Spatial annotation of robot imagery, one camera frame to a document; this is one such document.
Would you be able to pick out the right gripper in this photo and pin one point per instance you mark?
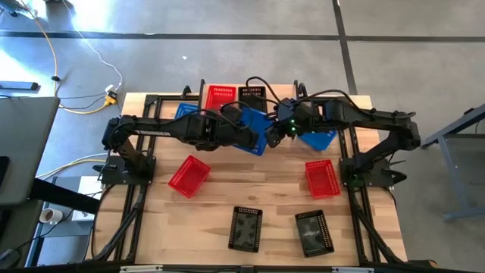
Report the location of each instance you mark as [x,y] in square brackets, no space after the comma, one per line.
[305,119]

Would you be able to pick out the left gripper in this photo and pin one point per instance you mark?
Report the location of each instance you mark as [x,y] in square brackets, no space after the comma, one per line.
[223,134]

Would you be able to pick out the black plastic basket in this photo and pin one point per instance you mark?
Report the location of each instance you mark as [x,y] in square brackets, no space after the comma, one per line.
[245,230]
[252,99]
[313,235]

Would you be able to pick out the red plastic basket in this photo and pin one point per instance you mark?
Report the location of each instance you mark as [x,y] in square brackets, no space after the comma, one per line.
[219,95]
[322,180]
[188,177]

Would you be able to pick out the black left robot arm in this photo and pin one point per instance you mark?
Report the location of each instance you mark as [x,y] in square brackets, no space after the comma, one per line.
[151,129]

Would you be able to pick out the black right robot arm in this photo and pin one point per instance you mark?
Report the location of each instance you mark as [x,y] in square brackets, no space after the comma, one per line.
[379,117]

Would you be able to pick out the yellow plug adapter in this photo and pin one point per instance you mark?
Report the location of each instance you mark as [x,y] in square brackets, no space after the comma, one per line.
[110,100]

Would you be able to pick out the white power plug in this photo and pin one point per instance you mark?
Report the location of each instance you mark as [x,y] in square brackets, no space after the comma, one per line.
[109,88]

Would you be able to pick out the white box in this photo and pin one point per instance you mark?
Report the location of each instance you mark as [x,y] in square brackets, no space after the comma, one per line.
[89,186]

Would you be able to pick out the black desk leg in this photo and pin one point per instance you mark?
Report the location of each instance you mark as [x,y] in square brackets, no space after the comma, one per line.
[64,197]

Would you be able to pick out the grey desk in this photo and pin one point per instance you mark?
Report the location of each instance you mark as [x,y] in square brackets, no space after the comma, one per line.
[22,144]

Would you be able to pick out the black electronics box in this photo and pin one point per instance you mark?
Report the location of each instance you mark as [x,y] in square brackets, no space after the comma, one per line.
[19,85]

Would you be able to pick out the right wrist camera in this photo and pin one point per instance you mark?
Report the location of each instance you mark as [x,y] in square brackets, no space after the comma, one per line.
[285,110]

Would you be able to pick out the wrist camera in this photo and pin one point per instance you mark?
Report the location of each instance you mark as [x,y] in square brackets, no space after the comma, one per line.
[285,110]
[232,112]

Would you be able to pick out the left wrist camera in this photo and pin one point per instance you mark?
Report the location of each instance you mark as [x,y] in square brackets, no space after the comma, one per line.
[232,112]

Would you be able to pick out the black metal rig frame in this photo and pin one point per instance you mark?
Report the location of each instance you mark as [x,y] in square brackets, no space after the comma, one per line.
[151,100]

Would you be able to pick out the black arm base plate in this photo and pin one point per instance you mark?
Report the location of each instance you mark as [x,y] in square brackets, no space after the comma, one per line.
[113,176]
[379,178]

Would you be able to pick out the grey-blue table frame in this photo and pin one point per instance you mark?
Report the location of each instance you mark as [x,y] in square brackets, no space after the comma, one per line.
[447,130]

